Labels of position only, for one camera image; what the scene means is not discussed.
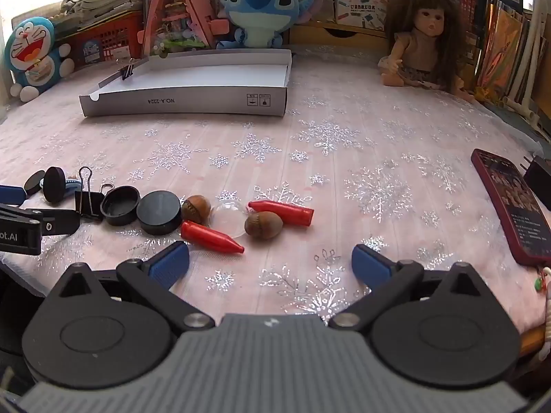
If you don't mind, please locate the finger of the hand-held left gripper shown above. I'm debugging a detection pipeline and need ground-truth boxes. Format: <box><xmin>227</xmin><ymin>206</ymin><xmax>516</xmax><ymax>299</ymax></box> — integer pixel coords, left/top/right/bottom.
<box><xmin>0</xmin><ymin>204</ymin><xmax>81</xmax><ymax>238</ymax></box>
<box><xmin>0</xmin><ymin>185</ymin><xmax>27</xmax><ymax>206</ymax></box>

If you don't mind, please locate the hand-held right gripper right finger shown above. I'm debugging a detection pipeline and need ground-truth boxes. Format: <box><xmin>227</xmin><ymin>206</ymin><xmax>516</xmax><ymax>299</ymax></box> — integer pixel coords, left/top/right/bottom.
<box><xmin>329</xmin><ymin>244</ymin><xmax>491</xmax><ymax>332</ymax></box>

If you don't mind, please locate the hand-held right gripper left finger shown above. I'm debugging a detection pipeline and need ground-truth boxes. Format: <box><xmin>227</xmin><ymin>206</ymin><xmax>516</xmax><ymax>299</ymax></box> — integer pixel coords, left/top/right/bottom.
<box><xmin>56</xmin><ymin>241</ymin><xmax>216</xmax><ymax>333</ymax></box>

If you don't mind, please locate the small black disc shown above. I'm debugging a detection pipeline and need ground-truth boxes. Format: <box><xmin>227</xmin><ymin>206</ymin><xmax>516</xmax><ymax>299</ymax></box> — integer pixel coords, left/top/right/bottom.
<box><xmin>23</xmin><ymin>171</ymin><xmax>46</xmax><ymax>196</ymax></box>

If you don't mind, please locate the large black disc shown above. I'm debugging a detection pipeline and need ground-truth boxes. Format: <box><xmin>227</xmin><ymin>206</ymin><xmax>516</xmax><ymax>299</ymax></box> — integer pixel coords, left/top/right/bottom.
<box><xmin>42</xmin><ymin>166</ymin><xmax>67</xmax><ymax>204</ymax></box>

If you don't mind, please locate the red crayon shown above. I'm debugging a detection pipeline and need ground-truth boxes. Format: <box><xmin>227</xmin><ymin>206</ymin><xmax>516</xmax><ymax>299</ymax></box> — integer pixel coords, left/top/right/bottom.
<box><xmin>181</xmin><ymin>220</ymin><xmax>245</xmax><ymax>254</ymax></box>
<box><xmin>248</xmin><ymin>200</ymin><xmax>315</xmax><ymax>227</ymax></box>

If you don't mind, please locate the black round cap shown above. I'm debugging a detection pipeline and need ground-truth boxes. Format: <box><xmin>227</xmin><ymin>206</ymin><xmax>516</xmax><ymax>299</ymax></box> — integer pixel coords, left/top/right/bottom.
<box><xmin>100</xmin><ymin>186</ymin><xmax>141</xmax><ymax>225</ymax></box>
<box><xmin>136</xmin><ymin>190</ymin><xmax>183</xmax><ymax>236</ymax></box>

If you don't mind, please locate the clear plastic ball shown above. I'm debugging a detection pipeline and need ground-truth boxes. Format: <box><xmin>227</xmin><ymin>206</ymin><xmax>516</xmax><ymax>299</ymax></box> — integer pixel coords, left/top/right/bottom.
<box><xmin>210</xmin><ymin>201</ymin><xmax>250</xmax><ymax>239</ymax></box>

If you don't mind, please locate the white cardboard box tray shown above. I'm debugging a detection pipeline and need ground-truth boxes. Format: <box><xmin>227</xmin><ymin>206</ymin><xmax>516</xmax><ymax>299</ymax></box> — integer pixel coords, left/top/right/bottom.
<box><xmin>79</xmin><ymin>49</ymin><xmax>293</xmax><ymax>118</ymax></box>

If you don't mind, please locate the pink snowflake tablecloth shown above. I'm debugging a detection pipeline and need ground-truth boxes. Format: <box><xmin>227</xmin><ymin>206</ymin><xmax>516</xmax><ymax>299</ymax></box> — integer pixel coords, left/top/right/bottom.
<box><xmin>0</xmin><ymin>43</ymin><xmax>551</xmax><ymax>353</ymax></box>

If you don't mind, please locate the blue cat plush toy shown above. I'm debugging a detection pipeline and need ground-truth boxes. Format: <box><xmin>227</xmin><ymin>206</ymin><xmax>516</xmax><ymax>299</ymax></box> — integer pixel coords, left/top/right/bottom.
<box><xmin>4</xmin><ymin>16</ymin><xmax>76</xmax><ymax>102</ymax></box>

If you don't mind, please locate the phone in red case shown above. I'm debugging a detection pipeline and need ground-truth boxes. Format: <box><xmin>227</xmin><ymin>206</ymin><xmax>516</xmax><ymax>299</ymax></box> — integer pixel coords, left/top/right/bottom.
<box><xmin>470</xmin><ymin>148</ymin><xmax>551</xmax><ymax>266</ymax></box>

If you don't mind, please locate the red plastic crate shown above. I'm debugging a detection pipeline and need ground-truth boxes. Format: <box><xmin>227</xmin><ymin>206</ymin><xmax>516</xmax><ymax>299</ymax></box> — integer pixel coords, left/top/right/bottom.
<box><xmin>54</xmin><ymin>11</ymin><xmax>145</xmax><ymax>72</ymax></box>

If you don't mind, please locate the black charger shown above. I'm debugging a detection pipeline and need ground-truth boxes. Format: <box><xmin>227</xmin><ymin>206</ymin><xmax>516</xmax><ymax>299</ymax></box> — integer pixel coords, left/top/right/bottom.
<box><xmin>523</xmin><ymin>155</ymin><xmax>551</xmax><ymax>211</ymax></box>

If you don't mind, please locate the wooden drawer box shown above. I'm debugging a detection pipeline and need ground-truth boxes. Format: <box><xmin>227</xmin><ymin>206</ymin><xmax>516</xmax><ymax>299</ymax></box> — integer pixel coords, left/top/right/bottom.
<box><xmin>289</xmin><ymin>19</ymin><xmax>388</xmax><ymax>46</ymax></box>

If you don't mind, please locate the pink triangular toy house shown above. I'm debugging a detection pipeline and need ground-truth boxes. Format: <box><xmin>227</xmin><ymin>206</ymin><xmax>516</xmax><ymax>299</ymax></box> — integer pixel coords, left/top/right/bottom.
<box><xmin>138</xmin><ymin>0</ymin><xmax>229</xmax><ymax>59</ymax></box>

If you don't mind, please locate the brown-haired doll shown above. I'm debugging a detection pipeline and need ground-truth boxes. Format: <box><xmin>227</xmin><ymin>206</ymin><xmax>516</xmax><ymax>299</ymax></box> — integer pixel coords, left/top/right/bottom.
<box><xmin>378</xmin><ymin>0</ymin><xmax>478</xmax><ymax>104</ymax></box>

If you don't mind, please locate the colourful printed cardboard box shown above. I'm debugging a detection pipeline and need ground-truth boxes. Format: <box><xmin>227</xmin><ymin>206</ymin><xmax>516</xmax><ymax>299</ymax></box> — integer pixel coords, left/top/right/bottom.
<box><xmin>335</xmin><ymin>0</ymin><xmax>390</xmax><ymax>32</ymax></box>

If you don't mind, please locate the row of thin picture books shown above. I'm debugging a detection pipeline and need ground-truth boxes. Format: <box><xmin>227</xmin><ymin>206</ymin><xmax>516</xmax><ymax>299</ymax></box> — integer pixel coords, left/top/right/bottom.
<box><xmin>456</xmin><ymin>0</ymin><xmax>534</xmax><ymax>104</ymax></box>

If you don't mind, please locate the blue alien plush toy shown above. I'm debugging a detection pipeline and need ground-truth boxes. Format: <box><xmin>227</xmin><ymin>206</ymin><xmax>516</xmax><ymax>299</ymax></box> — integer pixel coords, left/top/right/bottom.
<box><xmin>215</xmin><ymin>0</ymin><xmax>324</xmax><ymax>50</ymax></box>

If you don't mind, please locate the white cord charm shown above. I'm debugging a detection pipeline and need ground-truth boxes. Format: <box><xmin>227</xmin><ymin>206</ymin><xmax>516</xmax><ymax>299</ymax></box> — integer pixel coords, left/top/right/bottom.
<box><xmin>533</xmin><ymin>266</ymin><xmax>551</xmax><ymax>349</ymax></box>

